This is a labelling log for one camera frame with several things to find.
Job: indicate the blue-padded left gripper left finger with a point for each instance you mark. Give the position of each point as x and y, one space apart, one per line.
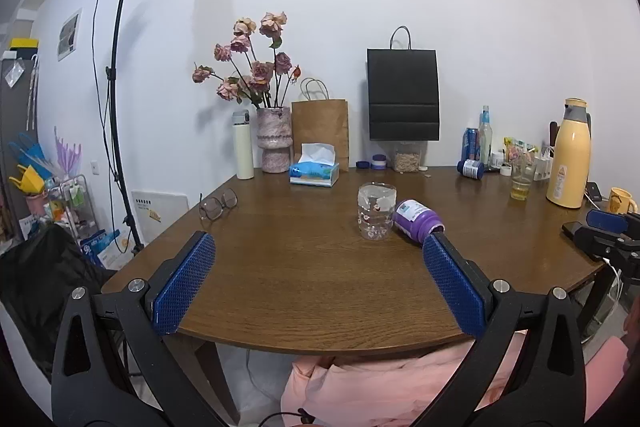
111 364

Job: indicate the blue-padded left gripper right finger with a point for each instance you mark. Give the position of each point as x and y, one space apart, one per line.
525 367

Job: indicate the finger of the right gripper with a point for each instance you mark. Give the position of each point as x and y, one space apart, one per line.
606 221

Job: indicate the purple plastic supplement jar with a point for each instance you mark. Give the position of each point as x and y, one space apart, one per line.
416 220

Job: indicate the yellow mug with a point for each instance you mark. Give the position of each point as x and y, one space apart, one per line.
621 202

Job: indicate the yellow thermos jug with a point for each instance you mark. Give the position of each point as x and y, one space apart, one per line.
571 160

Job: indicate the glass of yellow liquid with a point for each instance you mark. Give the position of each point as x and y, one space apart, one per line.
522 176

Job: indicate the colourful snack packets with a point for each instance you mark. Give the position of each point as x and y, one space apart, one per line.
515 150

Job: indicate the blue-capped lying pill bottle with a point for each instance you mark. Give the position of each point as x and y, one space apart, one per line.
471 169

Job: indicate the clear bottle blue cap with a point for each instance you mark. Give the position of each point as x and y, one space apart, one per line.
484 137

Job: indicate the blue drink can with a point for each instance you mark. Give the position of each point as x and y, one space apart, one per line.
470 149

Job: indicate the eyeglasses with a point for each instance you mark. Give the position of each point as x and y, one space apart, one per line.
212 207

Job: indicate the clear container of grains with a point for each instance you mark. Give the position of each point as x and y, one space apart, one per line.
407 157

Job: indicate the small purple-lidded jar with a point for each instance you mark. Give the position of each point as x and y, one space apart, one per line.
379 162

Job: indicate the black paper bag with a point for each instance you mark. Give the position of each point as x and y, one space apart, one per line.
403 94

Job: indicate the cream thermos bottle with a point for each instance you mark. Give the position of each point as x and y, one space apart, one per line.
243 147

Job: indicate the blue tissue box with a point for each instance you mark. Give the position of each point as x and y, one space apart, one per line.
317 166

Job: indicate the pink speckled flower vase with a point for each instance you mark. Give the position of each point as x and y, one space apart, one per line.
275 138

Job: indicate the brown paper bag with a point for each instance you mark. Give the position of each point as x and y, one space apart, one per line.
318 118

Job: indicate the dried pink rose bouquet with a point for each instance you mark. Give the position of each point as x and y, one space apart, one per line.
261 72

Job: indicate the studio light on stand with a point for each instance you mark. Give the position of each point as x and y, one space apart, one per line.
107 105

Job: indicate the wire storage rack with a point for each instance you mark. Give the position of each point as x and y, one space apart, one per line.
71 206

